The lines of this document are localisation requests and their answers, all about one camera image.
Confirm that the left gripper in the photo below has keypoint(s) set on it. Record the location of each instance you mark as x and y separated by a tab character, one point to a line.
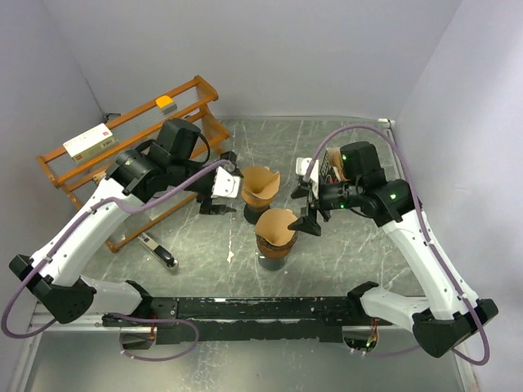
207	207

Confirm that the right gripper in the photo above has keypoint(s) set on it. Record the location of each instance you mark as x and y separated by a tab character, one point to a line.
308	223

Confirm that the dark glass carafe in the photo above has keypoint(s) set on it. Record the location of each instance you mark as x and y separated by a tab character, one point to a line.
252	213

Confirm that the brown paper coffee filter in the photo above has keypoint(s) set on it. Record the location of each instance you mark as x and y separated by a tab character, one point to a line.
261	181

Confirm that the orange coffee filter box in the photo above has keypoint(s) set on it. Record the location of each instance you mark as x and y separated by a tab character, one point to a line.
332	166

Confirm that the grey glass carafe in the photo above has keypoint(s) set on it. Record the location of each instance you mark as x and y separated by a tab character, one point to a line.
271	263

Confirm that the clear glass ribbed dripper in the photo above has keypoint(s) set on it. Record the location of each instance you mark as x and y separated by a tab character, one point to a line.
262	242

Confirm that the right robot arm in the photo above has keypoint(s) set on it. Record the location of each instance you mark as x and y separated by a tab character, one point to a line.
449	311

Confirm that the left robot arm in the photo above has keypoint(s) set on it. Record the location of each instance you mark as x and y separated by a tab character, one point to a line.
138	179

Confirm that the silver black coffee scoop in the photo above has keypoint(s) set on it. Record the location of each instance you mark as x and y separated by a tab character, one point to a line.
162	254

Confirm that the orange wooden rack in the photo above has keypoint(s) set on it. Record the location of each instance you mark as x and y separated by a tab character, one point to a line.
132	128

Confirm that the orange grey small box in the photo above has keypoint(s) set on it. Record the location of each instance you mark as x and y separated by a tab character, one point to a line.
166	104

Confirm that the white flat box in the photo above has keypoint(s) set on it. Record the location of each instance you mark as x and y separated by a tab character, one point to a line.
89	144

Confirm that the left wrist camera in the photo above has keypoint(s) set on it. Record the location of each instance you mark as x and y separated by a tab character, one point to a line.
225	184

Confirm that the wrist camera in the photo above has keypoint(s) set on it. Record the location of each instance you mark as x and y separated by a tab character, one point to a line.
307	170
225	184

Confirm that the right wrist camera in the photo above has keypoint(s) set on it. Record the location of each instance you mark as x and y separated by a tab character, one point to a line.
307	170

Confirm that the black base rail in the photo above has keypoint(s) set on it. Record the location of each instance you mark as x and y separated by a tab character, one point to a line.
321	318

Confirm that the aluminium frame rail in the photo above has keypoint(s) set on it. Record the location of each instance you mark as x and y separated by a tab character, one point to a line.
86	323

